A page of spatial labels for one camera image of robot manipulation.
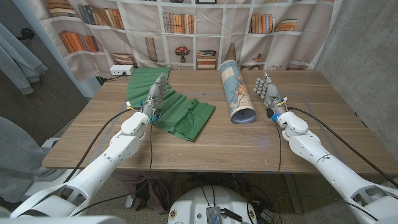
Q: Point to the silver finned module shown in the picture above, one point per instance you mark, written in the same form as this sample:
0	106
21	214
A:
213	215

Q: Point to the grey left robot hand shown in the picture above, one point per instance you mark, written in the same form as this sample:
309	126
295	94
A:
155	95

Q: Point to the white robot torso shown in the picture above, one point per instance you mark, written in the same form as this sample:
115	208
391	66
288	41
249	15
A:
192	205

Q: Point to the map-printed cardboard tube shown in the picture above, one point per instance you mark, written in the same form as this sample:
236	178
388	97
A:
237	90

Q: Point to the printed bookshelf backdrop cloth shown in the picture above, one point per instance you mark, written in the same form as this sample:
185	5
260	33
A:
211	43

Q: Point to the pinkish cloth under table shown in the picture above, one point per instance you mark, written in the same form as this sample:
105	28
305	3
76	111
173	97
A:
157	193

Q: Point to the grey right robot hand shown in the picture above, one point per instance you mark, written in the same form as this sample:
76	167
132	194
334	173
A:
270	93

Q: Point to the grey table leg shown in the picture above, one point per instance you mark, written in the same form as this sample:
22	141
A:
293	196

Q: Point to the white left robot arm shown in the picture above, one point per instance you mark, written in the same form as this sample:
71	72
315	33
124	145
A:
118	149

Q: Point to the green crepe paper sheet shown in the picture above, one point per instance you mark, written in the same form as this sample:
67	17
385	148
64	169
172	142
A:
183	115

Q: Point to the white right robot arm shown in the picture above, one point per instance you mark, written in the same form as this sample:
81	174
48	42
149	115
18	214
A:
329	168

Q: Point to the grey hanging curtain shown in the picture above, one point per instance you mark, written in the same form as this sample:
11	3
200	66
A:
18	68

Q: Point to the white power strip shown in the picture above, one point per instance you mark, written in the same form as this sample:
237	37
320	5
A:
119	70

